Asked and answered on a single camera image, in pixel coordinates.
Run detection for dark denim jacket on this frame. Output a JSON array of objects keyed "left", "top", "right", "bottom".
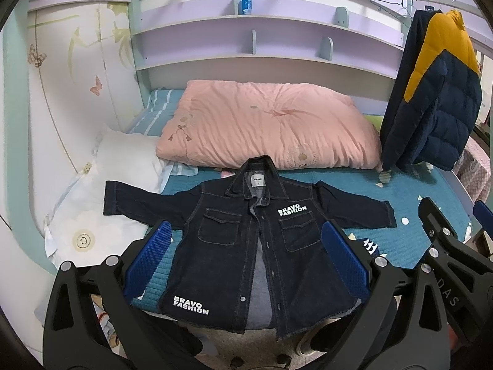
[{"left": 104, "top": 156, "right": 396, "bottom": 338}]

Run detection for white pillow with smiley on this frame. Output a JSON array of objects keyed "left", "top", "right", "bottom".
[{"left": 44, "top": 128, "right": 173, "bottom": 267}]

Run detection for navy and yellow puffer jacket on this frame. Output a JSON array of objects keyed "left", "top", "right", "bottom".
[{"left": 379, "top": 10, "right": 482, "bottom": 171}]

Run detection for light blue striped sheet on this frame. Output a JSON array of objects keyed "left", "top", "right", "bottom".
[{"left": 128, "top": 87, "right": 200, "bottom": 178}]

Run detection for pink quilted duvet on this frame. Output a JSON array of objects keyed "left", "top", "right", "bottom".
[{"left": 156, "top": 80, "right": 381, "bottom": 170}]

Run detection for white wardrobe with butterflies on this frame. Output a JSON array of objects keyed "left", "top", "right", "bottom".
[{"left": 27, "top": 2, "right": 144, "bottom": 227}]

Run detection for blue box on shelf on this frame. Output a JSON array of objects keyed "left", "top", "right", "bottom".
[{"left": 239, "top": 0, "right": 252, "bottom": 15}]

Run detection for lilac wall shelf unit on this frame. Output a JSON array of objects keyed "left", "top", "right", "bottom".
[{"left": 129, "top": 0, "right": 405, "bottom": 93}]

